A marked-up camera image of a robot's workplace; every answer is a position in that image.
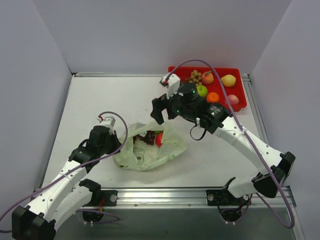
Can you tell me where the orange peach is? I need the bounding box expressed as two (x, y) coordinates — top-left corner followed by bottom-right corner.
(201, 70), (214, 85)

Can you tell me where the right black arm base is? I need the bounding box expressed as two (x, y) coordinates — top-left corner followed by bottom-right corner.
(205, 177), (252, 225)

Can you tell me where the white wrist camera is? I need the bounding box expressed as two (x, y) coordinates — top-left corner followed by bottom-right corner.
(97, 115), (116, 135)
(159, 72), (181, 100)

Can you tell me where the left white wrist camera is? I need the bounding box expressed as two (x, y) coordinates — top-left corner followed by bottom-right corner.
(97, 115), (116, 135)

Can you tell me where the red plastic tray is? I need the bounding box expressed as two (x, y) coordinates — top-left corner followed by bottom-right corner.
(175, 66), (247, 112)

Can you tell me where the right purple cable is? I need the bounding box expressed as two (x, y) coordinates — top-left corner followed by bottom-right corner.
(162, 59), (295, 230)

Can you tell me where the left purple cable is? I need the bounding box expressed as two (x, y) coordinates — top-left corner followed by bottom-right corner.
(0, 111), (130, 232)

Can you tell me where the pale green plastic bag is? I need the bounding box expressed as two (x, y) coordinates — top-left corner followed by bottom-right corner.
(112, 121), (187, 171)

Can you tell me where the green apple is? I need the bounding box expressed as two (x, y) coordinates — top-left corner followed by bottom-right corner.
(196, 85), (208, 98)

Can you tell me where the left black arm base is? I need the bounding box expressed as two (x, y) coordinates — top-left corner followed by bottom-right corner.
(79, 179), (118, 224)

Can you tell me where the orange fruit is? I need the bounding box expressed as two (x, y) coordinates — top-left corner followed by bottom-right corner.
(206, 92), (220, 103)

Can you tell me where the purple cable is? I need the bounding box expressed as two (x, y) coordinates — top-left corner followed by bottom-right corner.
(162, 59), (295, 230)
(0, 111), (130, 232)

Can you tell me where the brown longan bunch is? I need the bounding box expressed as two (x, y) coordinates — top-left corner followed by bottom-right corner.
(185, 70), (203, 86)

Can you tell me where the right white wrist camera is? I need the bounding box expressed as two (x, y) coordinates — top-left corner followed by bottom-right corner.
(159, 72), (181, 100)

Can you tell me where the pink peach from bag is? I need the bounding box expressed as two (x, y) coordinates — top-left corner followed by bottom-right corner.
(227, 94), (240, 106)

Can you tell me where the yellow lemon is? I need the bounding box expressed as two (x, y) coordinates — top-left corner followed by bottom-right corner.
(221, 74), (237, 88)

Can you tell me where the aluminium front rail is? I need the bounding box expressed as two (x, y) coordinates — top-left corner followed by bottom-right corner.
(27, 186), (297, 211)

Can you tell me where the red apple from bag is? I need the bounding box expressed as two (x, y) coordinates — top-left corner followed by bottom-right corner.
(155, 132), (163, 148)

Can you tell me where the dark red grape bunch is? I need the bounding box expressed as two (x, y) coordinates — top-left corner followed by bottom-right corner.
(132, 130), (156, 145)

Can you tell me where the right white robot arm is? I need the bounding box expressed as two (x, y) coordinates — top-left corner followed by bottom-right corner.
(150, 83), (296, 205)

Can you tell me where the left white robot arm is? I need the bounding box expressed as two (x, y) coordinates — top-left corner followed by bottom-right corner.
(11, 123), (121, 240)

